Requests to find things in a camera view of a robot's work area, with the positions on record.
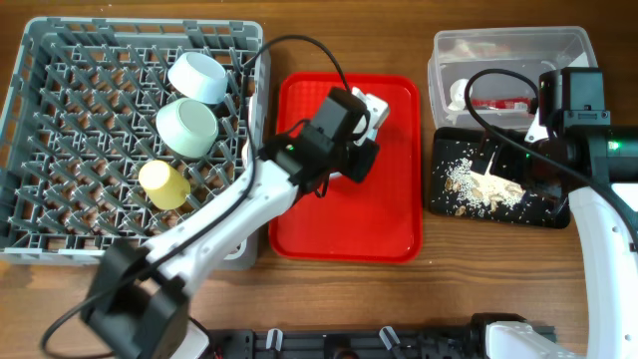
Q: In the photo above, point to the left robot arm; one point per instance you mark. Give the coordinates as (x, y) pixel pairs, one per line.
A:
(138, 303)

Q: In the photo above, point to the red sauce packet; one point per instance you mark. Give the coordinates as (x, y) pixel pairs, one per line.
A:
(518, 103)

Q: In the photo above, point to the grey dishwasher rack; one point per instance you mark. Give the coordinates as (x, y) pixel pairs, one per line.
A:
(79, 122)

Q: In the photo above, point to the small light blue bowl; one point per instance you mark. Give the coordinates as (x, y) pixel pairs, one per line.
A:
(199, 77)

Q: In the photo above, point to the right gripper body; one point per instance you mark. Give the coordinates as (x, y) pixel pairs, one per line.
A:
(512, 163)

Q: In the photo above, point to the crumpled white napkin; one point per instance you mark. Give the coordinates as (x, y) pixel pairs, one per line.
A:
(457, 95)

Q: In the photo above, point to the yellow cup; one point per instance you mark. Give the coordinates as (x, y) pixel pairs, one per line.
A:
(165, 186)

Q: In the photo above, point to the food scraps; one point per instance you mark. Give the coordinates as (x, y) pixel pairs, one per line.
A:
(468, 192)

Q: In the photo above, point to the black tray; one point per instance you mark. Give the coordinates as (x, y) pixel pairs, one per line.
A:
(451, 144)

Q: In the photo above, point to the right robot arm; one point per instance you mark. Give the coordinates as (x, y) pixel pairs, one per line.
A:
(592, 164)

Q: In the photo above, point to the clear plastic bin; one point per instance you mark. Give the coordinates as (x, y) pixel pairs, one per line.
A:
(529, 51)

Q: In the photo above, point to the green bowl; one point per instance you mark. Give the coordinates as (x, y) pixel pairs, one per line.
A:
(188, 127)

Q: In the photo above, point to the red plastic tray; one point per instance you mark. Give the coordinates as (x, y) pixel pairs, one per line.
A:
(380, 219)

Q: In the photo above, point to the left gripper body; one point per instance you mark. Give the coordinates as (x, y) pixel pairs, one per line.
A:
(358, 160)

